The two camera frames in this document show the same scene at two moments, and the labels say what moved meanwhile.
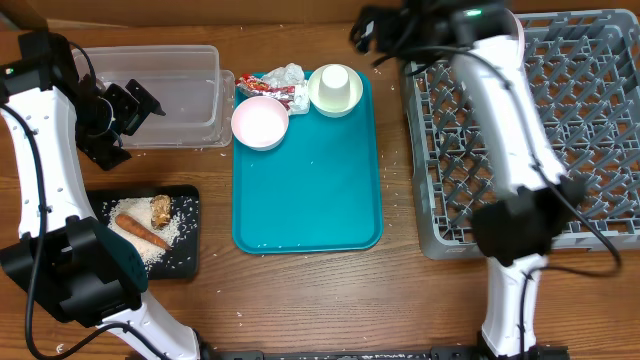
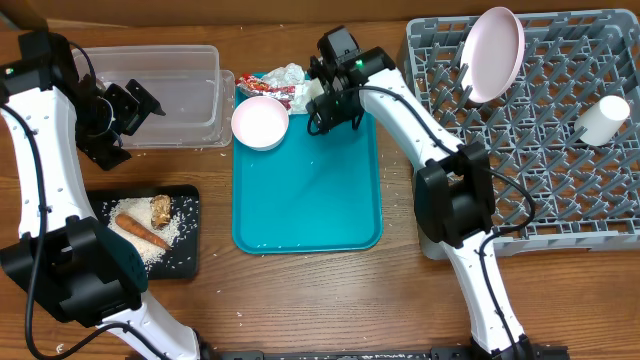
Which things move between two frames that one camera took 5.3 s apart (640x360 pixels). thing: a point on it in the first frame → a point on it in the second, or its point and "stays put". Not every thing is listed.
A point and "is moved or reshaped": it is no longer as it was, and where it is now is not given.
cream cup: (334, 89) is moved or reshaped
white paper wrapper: (291, 76) stays put
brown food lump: (161, 206) stays put
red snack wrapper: (256, 87) stays put
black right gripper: (384, 30) → (327, 116)
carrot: (141, 229) stays put
